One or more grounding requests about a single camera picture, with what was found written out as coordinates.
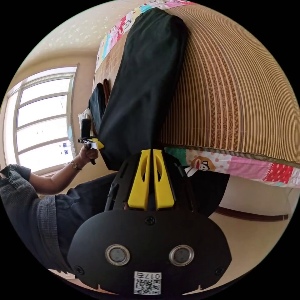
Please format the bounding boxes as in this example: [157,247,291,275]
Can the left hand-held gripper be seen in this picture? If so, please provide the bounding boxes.
[77,135,105,165]

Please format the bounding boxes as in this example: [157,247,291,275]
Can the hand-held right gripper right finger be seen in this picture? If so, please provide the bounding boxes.
[153,149,176,211]

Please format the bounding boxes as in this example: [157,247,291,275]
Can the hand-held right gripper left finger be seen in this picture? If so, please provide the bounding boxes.
[127,149,153,210]

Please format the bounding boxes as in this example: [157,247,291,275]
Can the black pants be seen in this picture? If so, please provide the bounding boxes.
[97,7,190,171]

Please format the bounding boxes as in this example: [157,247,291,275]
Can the person's left forearm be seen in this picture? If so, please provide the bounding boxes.
[27,160,83,195]

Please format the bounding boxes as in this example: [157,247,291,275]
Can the person's left hand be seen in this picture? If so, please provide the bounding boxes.
[78,147,99,165]

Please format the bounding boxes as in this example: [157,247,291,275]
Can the pile of clothes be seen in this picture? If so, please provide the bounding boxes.
[78,78,110,136]

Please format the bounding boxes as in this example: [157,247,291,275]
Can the window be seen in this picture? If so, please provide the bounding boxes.
[0,62,80,176]

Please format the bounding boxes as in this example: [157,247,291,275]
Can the person's body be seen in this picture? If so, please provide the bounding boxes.
[0,164,230,275]

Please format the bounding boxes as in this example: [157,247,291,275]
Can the bed with woven mat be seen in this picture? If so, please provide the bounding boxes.
[93,0,300,188]

